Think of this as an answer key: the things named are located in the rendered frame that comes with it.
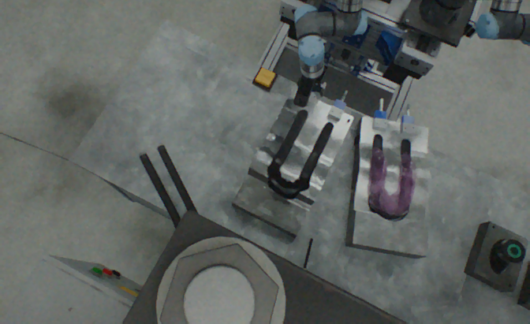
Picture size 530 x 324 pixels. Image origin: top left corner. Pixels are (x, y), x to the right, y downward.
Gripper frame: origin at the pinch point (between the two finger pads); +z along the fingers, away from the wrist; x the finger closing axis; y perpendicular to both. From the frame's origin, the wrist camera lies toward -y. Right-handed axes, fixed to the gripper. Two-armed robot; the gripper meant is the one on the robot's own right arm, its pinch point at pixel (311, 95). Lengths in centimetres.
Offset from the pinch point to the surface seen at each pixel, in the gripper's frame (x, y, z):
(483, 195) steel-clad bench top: -73, -2, 25
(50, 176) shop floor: 123, -78, 68
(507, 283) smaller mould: -89, -30, 16
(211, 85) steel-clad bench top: 39.8, -9.5, 7.8
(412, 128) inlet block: -38.5, 7.6, 12.8
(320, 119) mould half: -6.4, -5.2, 5.7
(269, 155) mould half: 3.3, -27.4, -2.6
